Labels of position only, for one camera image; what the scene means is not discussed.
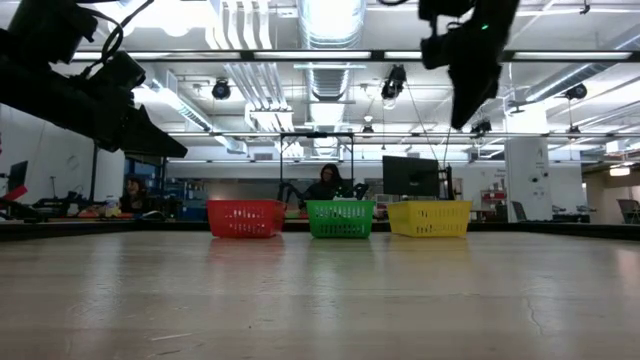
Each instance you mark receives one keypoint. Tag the black overhead camera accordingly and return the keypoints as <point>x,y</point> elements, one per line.
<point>394,82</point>

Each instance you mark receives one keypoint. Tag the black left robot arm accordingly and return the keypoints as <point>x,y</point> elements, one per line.
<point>20,82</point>

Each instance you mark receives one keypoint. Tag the green plastic basket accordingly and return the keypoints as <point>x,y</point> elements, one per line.
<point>340,205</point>

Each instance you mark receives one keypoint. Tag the red plastic basket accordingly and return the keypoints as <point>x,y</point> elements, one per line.
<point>270,227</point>

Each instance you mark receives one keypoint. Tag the black ceiling camera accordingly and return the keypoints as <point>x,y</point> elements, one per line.
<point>576,91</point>
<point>222,89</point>

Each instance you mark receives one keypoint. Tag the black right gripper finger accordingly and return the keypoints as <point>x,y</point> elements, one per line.
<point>467,107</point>

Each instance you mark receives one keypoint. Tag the yellow plastic basket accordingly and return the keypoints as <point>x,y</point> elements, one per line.
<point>430,205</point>

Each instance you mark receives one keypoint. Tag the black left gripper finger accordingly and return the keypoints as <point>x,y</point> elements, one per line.
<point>150,125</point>
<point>147,146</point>

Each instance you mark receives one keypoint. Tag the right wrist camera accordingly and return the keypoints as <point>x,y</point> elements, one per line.
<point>445,7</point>

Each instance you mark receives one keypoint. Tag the person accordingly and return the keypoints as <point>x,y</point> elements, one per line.
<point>327,187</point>
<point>134,195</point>

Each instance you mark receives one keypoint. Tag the grey office chair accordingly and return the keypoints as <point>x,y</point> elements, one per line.
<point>519,210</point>

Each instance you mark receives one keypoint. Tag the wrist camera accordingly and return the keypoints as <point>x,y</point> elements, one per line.
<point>445,7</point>
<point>45,25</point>

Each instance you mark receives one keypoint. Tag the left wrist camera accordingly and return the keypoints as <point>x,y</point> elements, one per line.
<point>45,25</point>

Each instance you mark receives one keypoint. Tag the silver ceiling duct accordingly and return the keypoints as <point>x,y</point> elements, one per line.
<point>330,75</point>

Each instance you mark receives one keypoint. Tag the black computer monitor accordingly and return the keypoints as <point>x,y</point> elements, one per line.
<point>410,176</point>
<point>19,175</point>

